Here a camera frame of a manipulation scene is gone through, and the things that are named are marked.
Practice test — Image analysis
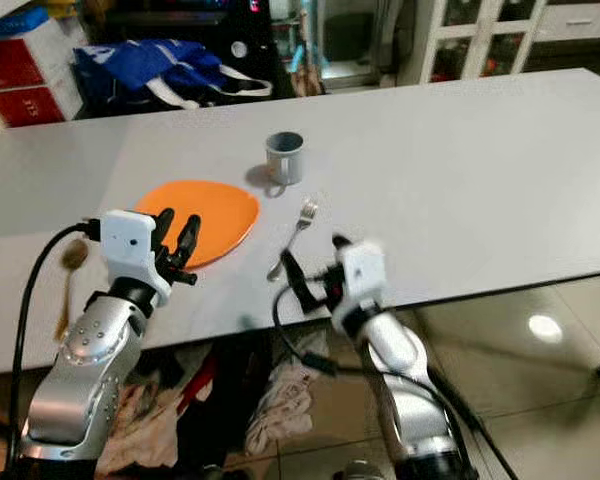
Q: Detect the brown spoon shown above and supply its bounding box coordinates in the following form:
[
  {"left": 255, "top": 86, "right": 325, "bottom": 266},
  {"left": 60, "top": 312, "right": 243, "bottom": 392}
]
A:
[{"left": 53, "top": 238, "right": 89, "bottom": 341}]

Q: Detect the red cardboard box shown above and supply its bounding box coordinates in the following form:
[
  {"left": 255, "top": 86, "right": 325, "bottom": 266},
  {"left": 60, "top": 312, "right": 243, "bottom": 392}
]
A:
[
  {"left": 0, "top": 85, "right": 71, "bottom": 128},
  {"left": 0, "top": 38, "right": 56, "bottom": 93}
]

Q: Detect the white glass-door cabinet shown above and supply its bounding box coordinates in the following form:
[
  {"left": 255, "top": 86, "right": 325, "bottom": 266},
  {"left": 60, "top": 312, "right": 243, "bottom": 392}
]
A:
[{"left": 405, "top": 0, "right": 600, "bottom": 86}]

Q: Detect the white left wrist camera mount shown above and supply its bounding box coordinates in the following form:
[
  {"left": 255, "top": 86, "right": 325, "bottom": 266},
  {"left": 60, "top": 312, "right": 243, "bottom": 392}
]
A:
[{"left": 98, "top": 210, "right": 161, "bottom": 291}]

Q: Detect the white crumpled cloth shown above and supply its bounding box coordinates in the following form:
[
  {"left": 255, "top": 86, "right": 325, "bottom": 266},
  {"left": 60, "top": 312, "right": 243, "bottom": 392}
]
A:
[{"left": 245, "top": 355, "right": 316, "bottom": 461}]

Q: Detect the grey enamel mug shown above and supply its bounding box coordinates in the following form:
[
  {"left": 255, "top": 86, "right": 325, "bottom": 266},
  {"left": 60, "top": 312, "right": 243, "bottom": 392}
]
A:
[{"left": 265, "top": 131, "right": 306, "bottom": 198}]

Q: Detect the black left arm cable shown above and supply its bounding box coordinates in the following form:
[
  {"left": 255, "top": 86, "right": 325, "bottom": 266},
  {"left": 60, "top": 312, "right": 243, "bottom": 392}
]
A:
[{"left": 12, "top": 222, "right": 103, "bottom": 471}]

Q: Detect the black and red garment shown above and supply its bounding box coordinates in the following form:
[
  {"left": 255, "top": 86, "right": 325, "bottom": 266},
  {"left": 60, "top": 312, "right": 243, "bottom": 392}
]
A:
[{"left": 120, "top": 350, "right": 241, "bottom": 471}]

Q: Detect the blue flat box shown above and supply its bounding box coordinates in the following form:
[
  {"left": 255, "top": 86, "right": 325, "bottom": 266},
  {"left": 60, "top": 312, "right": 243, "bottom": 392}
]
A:
[{"left": 0, "top": 8, "right": 56, "bottom": 39}]

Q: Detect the orange plastic bowl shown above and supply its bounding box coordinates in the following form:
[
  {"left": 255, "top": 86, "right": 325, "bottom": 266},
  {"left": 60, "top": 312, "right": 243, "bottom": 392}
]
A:
[{"left": 135, "top": 180, "right": 259, "bottom": 268}]

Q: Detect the blue fabric bag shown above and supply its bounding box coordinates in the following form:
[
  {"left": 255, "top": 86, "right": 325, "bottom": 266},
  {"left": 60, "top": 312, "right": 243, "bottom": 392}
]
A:
[{"left": 73, "top": 40, "right": 276, "bottom": 111}]

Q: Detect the metal fork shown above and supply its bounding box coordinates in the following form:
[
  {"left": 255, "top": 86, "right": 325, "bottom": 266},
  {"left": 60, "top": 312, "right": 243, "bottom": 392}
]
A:
[{"left": 267, "top": 200, "right": 319, "bottom": 283}]

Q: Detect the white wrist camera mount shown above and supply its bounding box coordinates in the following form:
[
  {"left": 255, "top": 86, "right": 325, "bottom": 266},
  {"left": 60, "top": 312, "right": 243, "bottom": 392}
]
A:
[
  {"left": 335, "top": 240, "right": 386, "bottom": 316},
  {"left": 98, "top": 210, "right": 161, "bottom": 291}
]

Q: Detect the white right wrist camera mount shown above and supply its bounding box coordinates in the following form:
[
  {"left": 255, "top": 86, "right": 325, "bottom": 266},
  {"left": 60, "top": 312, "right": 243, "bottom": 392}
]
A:
[{"left": 335, "top": 240, "right": 386, "bottom": 316}]

